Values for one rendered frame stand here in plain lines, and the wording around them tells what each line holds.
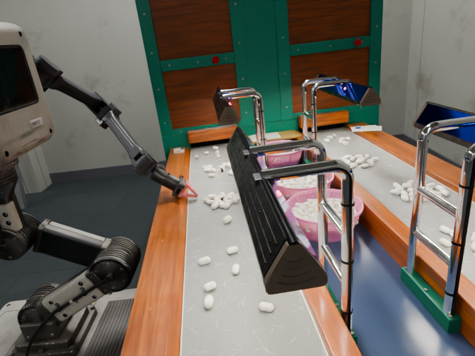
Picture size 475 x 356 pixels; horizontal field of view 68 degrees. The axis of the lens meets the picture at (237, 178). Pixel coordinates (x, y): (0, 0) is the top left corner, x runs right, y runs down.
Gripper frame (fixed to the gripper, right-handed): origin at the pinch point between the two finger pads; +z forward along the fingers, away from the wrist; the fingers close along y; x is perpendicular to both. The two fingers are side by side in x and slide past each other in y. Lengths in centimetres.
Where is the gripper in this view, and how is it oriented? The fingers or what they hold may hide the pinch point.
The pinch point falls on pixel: (195, 195)
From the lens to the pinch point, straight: 147.8
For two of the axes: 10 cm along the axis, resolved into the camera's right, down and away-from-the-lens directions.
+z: 8.3, 4.8, 2.7
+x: -5.4, 8.0, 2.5
